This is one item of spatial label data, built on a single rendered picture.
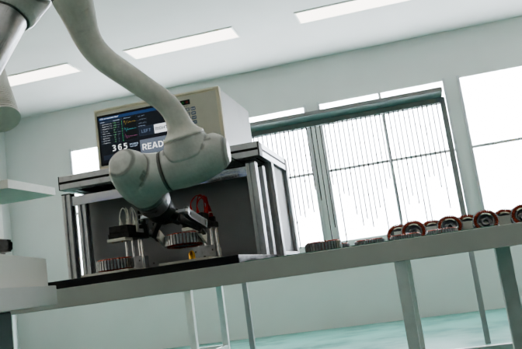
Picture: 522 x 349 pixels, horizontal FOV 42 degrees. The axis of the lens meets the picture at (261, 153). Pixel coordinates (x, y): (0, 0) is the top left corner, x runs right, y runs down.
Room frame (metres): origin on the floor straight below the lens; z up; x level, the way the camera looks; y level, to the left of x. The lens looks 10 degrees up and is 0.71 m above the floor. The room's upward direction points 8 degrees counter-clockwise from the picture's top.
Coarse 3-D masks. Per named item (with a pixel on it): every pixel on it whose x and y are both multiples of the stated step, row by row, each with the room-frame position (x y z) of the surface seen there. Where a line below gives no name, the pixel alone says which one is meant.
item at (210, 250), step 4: (216, 244) 2.14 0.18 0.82; (196, 248) 2.14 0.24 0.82; (200, 248) 2.14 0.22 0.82; (204, 248) 2.13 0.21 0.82; (208, 248) 2.13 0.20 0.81; (212, 248) 2.13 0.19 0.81; (216, 248) 2.13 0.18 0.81; (196, 252) 2.14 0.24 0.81; (200, 252) 2.14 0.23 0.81; (204, 252) 2.13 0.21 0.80; (208, 252) 2.13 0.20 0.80; (212, 252) 2.13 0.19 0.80; (216, 252) 2.13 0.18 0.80; (196, 256) 2.14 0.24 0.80; (200, 256) 2.14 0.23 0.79; (204, 256) 2.13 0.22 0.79; (208, 256) 2.13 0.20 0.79; (212, 256) 2.13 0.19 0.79; (216, 256) 2.13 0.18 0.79
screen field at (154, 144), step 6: (150, 138) 2.17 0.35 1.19; (156, 138) 2.17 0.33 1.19; (162, 138) 2.16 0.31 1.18; (144, 144) 2.17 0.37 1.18; (150, 144) 2.17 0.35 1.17; (156, 144) 2.17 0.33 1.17; (162, 144) 2.16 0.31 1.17; (144, 150) 2.18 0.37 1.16; (150, 150) 2.17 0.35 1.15; (156, 150) 2.17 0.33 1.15
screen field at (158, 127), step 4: (152, 124) 2.17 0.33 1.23; (156, 124) 2.17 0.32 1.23; (160, 124) 2.16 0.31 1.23; (164, 124) 2.16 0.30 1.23; (140, 128) 2.18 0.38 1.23; (144, 128) 2.17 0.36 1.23; (148, 128) 2.17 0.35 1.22; (152, 128) 2.17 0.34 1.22; (156, 128) 2.17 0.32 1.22; (160, 128) 2.16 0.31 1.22; (164, 128) 2.16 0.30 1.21; (140, 132) 2.18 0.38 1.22; (144, 132) 2.17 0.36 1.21; (148, 132) 2.17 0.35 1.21; (152, 132) 2.17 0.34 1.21; (156, 132) 2.17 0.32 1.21
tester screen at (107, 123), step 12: (108, 120) 2.20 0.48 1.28; (120, 120) 2.19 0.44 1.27; (132, 120) 2.18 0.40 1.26; (144, 120) 2.17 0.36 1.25; (156, 120) 2.16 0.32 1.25; (108, 132) 2.20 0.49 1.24; (120, 132) 2.19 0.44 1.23; (132, 132) 2.18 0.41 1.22; (108, 144) 2.20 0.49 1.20; (132, 144) 2.18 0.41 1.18
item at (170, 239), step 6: (174, 234) 1.90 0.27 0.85; (180, 234) 1.90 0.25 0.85; (186, 234) 1.90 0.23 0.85; (192, 234) 1.91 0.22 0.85; (168, 240) 1.92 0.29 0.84; (174, 240) 1.90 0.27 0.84; (180, 240) 1.90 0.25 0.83; (186, 240) 1.90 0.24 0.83; (192, 240) 1.90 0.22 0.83; (198, 240) 1.92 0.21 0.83; (168, 246) 1.93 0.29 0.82; (174, 246) 1.96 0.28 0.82; (180, 246) 1.98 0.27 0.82; (186, 246) 1.99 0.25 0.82; (192, 246) 1.99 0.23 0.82
